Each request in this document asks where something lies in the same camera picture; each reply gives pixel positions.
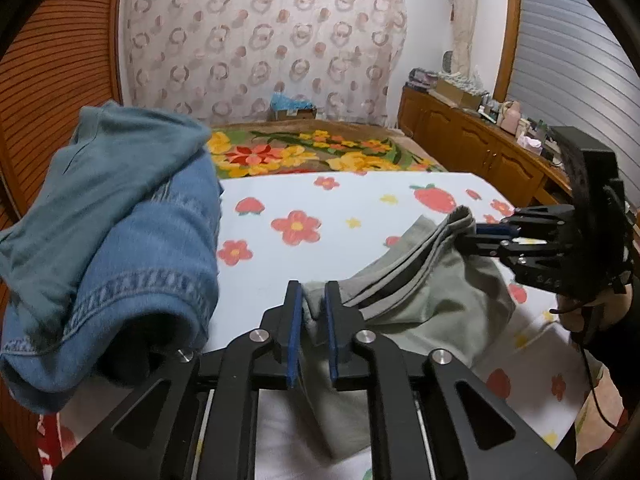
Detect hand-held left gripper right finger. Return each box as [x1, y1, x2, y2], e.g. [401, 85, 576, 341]
[324, 280, 577, 480]

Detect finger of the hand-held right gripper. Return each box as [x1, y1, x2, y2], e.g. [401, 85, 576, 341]
[457, 235, 568, 292]
[474, 204, 576, 242]

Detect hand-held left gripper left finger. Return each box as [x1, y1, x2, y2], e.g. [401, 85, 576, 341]
[52, 281, 305, 480]

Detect green pants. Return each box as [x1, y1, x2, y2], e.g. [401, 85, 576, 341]
[302, 207, 517, 461]

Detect person's right hand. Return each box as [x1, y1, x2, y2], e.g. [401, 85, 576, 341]
[556, 282, 636, 347]

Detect white floral bed sheet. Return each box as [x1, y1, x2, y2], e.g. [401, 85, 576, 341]
[37, 172, 602, 480]

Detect pink tissue box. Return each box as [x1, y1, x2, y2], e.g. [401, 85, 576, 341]
[517, 132, 544, 156]

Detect wooden sideboard cabinet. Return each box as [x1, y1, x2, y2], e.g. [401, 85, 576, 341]
[397, 85, 574, 207]

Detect pink kettle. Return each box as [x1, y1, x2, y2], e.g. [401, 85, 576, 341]
[500, 101, 522, 134]

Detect open cardboard box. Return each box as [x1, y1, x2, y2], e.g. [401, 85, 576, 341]
[432, 77, 484, 110]

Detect grey window blind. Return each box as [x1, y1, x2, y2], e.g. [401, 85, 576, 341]
[504, 0, 640, 163]

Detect blue denim jeans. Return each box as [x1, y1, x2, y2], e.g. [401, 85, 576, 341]
[0, 152, 224, 414]

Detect brown floral blanket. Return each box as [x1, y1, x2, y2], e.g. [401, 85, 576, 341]
[204, 120, 449, 181]

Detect tied beige curtain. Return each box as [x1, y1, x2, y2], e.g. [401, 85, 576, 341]
[446, 0, 477, 79]

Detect cardboard box with blue bag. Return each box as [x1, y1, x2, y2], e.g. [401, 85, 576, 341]
[269, 92, 319, 122]

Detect teal garment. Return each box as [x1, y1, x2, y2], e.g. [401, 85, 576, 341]
[0, 101, 212, 322]

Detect circle patterned sheer curtain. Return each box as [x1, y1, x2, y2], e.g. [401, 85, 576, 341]
[122, 0, 409, 129]

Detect louvered wooden wardrobe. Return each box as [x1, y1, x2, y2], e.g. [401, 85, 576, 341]
[0, 0, 127, 480]

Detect black cable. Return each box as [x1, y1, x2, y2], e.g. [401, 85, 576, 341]
[549, 280, 632, 433]

